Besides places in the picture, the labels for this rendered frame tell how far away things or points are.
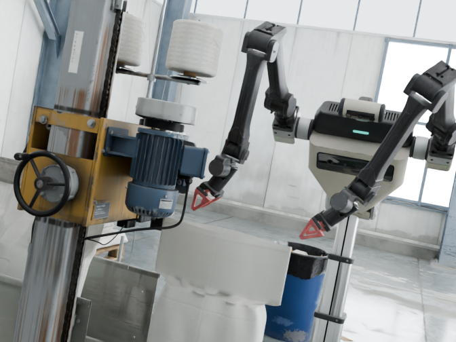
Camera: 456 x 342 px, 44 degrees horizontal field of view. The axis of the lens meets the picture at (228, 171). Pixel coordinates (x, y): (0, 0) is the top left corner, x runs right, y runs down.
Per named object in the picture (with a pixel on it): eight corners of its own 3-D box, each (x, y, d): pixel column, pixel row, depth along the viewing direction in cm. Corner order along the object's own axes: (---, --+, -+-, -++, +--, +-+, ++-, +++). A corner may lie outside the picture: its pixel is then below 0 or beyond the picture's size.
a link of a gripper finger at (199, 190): (182, 203, 193) (199, 183, 191) (190, 201, 200) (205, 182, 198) (197, 216, 192) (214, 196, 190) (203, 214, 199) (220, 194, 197)
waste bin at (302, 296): (321, 332, 438) (336, 251, 434) (309, 351, 389) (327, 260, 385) (262, 315, 452) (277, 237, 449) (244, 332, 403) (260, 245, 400)
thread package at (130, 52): (148, 70, 191) (156, 22, 190) (127, 62, 178) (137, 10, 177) (110, 65, 196) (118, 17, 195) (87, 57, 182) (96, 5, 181)
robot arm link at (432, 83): (469, 66, 157) (440, 48, 162) (435, 100, 157) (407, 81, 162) (463, 133, 196) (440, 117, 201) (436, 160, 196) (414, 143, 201)
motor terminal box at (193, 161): (201, 184, 173) (207, 148, 172) (203, 188, 164) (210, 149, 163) (174, 180, 172) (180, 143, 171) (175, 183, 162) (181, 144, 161)
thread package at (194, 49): (222, 83, 184) (231, 31, 183) (204, 74, 168) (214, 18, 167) (176, 77, 189) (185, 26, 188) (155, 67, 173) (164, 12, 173)
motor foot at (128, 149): (148, 162, 169) (154, 134, 169) (130, 161, 158) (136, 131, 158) (122, 157, 172) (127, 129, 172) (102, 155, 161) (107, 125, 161)
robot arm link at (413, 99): (451, 92, 160) (421, 72, 166) (442, 93, 156) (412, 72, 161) (375, 204, 182) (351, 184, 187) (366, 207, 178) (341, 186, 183)
